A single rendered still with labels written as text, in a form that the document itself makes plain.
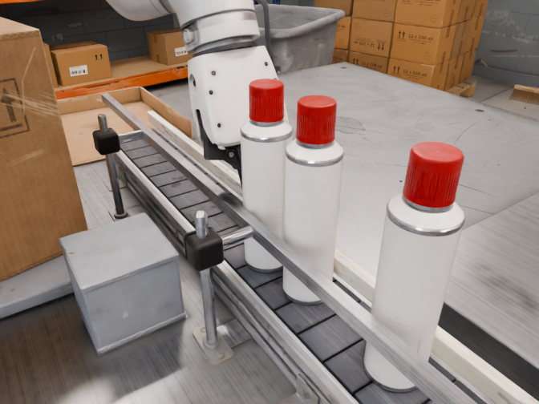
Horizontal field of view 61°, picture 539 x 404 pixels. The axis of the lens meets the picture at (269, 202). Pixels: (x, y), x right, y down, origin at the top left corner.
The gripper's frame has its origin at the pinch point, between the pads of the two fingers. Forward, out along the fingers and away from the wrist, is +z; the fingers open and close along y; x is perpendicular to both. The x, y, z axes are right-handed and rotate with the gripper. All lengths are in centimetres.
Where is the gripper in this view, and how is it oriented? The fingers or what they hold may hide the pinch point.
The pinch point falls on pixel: (254, 183)
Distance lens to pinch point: 54.2
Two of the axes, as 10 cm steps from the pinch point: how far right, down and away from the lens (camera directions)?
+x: -5.4, -0.7, 8.4
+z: 2.1, 9.5, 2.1
